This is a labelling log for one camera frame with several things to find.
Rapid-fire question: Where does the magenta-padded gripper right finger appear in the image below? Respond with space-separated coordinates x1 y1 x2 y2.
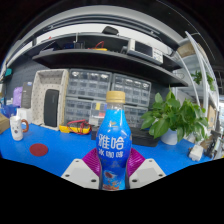
125 147 167 190

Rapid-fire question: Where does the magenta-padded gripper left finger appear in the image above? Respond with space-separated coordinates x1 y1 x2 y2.
60 148 102 190

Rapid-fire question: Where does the blue drink bottle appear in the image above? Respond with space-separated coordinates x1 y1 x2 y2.
95 90 133 192

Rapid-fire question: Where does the flat black case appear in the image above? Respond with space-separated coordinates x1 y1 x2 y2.
129 127 161 148

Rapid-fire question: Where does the yellow multimeter with red leads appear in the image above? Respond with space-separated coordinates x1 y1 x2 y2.
59 119 92 136

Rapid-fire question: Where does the flat round red coaster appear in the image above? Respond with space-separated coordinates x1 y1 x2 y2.
29 142 50 158

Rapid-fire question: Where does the white power adapter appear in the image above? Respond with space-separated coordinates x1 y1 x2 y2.
188 144 205 162

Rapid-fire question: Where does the green potted plant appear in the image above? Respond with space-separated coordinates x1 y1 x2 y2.
139 87 209 146

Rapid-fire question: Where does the low grey drawer cabinet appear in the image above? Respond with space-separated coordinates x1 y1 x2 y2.
63 97 98 126

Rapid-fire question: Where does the clear organizer with coloured parts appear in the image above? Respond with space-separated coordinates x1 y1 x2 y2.
89 101 108 128

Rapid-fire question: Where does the white polka-dot storage tray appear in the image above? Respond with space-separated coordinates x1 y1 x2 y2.
30 68 70 131

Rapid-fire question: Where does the tall dark grey box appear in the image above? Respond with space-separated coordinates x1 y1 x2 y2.
20 81 34 109

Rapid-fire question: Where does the blue carton box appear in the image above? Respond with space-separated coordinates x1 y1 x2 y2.
0 104 18 118

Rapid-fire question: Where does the black overhead shelf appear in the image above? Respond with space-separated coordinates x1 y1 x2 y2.
4 31 189 88

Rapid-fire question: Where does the white shelf unit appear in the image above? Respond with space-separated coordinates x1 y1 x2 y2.
171 31 223 158

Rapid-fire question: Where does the white oscilloscope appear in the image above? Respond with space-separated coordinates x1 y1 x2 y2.
126 38 165 65

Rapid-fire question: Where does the teal holder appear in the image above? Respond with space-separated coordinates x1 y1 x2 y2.
3 68 14 78

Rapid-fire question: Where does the yellow tool on shelf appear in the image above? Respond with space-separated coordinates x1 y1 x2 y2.
87 47 108 52

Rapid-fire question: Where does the black device atop shelf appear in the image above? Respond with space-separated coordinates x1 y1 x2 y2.
101 25 120 36

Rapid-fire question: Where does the white mug with brown handle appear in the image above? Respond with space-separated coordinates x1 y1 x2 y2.
9 115 30 142

